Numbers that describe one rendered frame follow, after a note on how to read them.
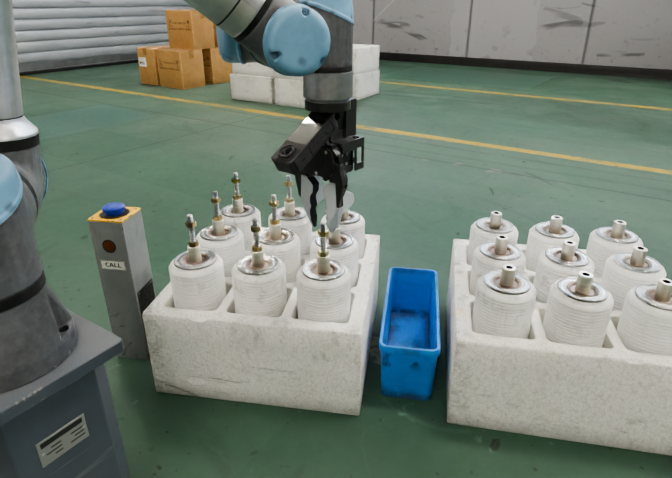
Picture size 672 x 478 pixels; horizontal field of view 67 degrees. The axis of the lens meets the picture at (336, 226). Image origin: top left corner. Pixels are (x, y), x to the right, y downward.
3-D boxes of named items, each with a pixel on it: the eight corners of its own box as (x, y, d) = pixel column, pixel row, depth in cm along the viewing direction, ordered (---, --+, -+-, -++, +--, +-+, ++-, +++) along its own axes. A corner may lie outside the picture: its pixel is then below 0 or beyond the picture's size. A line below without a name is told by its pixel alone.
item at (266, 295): (239, 334, 101) (232, 254, 94) (288, 331, 102) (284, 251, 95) (237, 366, 93) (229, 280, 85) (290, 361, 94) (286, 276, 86)
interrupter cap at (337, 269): (293, 275, 87) (293, 272, 87) (316, 258, 93) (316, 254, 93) (331, 287, 84) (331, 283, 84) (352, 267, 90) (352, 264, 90)
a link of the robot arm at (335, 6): (287, -11, 73) (341, -11, 76) (289, 68, 77) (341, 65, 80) (305, -12, 66) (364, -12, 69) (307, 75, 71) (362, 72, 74)
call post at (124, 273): (148, 361, 105) (121, 223, 92) (116, 357, 106) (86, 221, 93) (163, 340, 111) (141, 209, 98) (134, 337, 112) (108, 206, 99)
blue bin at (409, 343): (435, 405, 93) (441, 352, 88) (375, 398, 95) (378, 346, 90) (433, 313, 120) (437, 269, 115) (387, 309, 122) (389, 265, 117)
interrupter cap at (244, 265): (237, 258, 93) (237, 254, 93) (279, 255, 94) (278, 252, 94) (235, 278, 86) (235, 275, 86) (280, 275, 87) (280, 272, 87)
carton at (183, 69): (205, 85, 435) (202, 49, 423) (183, 89, 417) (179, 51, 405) (182, 82, 450) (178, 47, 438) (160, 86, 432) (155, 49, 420)
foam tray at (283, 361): (359, 416, 91) (361, 334, 83) (155, 392, 96) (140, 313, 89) (377, 300, 126) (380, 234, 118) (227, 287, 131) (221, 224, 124)
